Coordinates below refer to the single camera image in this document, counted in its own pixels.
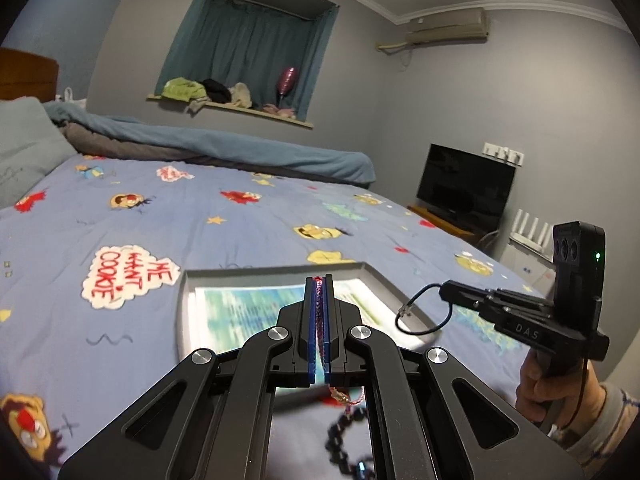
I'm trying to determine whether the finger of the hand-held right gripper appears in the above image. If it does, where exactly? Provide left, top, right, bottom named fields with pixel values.
left=440, top=280, right=554, bottom=312
left=442, top=292, right=552, bottom=323

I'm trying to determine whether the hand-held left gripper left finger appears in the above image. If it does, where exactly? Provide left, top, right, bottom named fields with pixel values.
left=57, top=275, right=323, bottom=480

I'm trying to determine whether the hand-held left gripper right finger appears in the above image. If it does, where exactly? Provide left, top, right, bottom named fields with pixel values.
left=322, top=274, right=587, bottom=480

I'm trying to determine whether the white tray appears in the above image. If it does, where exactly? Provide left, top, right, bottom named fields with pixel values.
left=177, top=261, right=443, bottom=361

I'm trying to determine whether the red braided bracelet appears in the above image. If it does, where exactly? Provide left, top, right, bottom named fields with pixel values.
left=314, top=275, right=367, bottom=413

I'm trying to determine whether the black beaded bracelet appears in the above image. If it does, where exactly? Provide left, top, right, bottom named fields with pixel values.
left=324, top=406, right=374, bottom=479

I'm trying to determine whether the person's right forearm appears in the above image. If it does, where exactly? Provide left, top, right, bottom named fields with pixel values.
left=550, top=381, right=640, bottom=479

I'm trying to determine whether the person's right hand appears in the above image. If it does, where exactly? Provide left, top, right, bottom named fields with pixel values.
left=515, top=347, right=603, bottom=431

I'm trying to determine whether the white cabinet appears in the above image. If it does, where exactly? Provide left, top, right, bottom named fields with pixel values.
left=499, top=242, right=557, bottom=297

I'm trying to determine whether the white router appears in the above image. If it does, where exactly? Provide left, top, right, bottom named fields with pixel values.
left=507, top=209, right=555, bottom=266

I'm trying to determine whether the wooden television stand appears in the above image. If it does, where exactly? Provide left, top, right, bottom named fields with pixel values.
left=407, top=204, right=489, bottom=242

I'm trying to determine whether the black television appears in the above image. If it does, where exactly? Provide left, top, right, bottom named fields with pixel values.
left=416, top=143, right=517, bottom=224

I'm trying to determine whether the bed with cartoon sheet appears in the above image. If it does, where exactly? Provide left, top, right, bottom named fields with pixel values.
left=0, top=152, right=557, bottom=480

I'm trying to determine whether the blue duvet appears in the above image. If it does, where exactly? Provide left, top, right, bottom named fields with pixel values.
left=42, top=101, right=377, bottom=186

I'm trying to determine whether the windowsill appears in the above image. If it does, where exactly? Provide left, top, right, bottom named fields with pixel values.
left=146, top=93, right=315, bottom=130

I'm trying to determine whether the pink balloon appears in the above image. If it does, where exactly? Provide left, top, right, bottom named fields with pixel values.
left=277, top=66, right=297, bottom=109

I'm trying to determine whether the black clothing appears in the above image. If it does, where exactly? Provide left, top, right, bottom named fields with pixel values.
left=200, top=79, right=234, bottom=105

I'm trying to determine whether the green cloth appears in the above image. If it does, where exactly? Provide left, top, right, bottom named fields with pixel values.
left=161, top=77, right=209, bottom=102

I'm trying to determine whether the grey blanket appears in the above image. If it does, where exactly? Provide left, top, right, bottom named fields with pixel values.
left=59, top=122, right=372, bottom=192

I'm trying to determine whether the teal curtain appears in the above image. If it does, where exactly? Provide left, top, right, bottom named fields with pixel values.
left=162, top=0, right=339, bottom=122

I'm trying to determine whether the white plastic bag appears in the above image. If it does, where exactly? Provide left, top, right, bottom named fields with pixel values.
left=59, top=87, right=89, bottom=109

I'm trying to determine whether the light blue pillow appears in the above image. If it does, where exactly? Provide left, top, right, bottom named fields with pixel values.
left=0, top=97, right=79, bottom=197

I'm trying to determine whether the wooden headboard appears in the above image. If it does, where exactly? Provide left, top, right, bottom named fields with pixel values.
left=0, top=47, right=60, bottom=103

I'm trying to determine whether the black cable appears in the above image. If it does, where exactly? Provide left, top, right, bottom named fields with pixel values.
left=574, top=357, right=590, bottom=429

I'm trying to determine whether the white wall hook rack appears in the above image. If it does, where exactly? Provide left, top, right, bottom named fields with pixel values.
left=482, top=142, right=526, bottom=167

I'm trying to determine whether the wall air conditioner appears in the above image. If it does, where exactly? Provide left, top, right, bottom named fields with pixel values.
left=404, top=7, right=491, bottom=45

